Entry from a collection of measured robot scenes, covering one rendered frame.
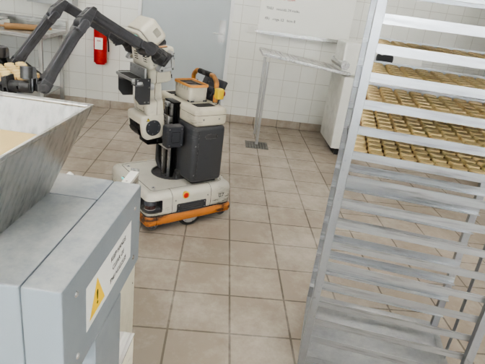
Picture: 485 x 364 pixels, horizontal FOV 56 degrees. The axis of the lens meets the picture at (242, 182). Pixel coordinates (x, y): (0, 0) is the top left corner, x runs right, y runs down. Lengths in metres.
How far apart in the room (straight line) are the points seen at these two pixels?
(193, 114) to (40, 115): 2.18
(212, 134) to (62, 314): 2.55
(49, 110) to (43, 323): 0.37
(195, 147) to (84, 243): 2.39
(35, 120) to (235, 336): 1.70
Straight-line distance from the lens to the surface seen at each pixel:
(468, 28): 1.60
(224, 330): 2.34
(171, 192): 3.01
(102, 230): 0.69
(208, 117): 2.99
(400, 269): 2.31
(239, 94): 5.77
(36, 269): 0.62
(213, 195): 3.19
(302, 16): 5.71
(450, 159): 1.80
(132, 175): 1.60
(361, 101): 1.55
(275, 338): 2.35
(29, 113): 0.84
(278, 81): 5.77
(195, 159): 3.04
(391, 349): 2.25
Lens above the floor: 1.52
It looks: 22 degrees down
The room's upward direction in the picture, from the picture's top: 8 degrees clockwise
